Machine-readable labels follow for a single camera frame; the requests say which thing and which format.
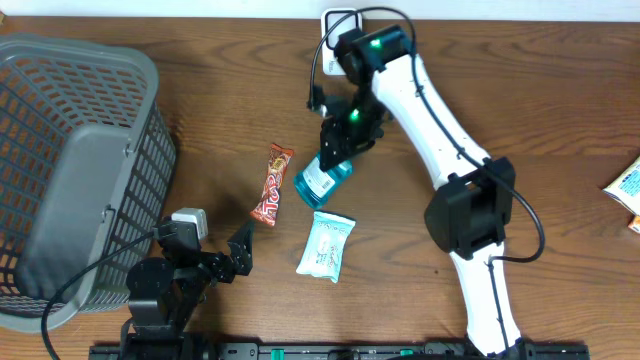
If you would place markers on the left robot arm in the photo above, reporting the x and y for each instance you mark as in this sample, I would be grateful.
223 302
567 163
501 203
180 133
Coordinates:
165 291

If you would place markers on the blue mouthwash bottle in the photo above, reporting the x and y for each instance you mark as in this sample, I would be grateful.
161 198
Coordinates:
315 187

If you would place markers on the grey plastic shopping basket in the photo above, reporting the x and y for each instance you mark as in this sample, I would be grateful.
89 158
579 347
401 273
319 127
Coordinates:
86 163

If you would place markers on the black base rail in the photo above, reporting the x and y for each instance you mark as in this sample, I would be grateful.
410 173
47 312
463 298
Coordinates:
433 350

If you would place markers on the light green tissue pack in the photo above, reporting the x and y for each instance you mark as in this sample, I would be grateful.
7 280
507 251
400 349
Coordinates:
322 256

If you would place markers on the yellow snack bag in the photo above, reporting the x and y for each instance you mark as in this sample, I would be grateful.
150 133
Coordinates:
625 189

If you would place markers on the red chocolate bar wrapper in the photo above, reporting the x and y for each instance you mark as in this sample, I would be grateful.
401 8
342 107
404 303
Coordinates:
267 209

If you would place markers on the white barcode scanner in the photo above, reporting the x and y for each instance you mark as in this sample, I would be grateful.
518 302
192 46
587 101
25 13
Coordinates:
328 18

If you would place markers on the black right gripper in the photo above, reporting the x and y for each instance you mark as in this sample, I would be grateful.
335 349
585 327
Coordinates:
345 143

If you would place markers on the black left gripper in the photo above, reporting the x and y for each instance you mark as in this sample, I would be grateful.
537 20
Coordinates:
224 271

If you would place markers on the orange packet at edge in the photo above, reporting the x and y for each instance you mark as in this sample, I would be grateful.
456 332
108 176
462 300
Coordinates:
634 225

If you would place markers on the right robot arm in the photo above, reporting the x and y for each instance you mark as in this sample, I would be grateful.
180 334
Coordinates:
472 204

